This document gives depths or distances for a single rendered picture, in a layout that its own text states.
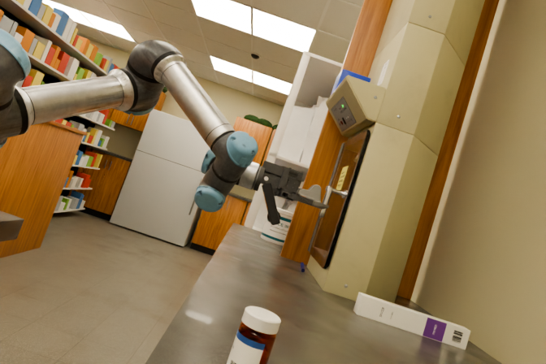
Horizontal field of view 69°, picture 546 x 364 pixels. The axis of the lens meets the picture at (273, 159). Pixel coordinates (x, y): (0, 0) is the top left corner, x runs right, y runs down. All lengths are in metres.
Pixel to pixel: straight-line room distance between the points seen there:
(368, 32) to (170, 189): 4.84
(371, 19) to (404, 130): 0.60
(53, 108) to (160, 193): 5.10
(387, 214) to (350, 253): 0.14
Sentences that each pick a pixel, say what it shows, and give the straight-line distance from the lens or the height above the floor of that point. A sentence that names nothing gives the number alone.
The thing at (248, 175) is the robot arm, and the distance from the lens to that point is 1.07.
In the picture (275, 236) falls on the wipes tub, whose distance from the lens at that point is 1.75.
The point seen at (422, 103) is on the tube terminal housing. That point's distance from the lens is 1.17.
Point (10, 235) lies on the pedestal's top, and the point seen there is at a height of 0.91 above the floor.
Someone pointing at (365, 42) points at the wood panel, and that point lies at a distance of 1.58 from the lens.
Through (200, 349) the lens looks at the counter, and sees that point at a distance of 0.50.
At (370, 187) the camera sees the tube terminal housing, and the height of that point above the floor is 1.24.
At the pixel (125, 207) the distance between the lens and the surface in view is 6.23.
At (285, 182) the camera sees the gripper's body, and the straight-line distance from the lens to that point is 1.07.
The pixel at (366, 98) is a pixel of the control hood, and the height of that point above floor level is 1.46.
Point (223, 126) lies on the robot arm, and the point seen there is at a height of 1.25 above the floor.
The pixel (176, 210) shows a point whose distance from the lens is 6.05.
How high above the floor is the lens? 1.13
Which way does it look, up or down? 5 degrees up
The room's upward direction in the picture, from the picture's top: 19 degrees clockwise
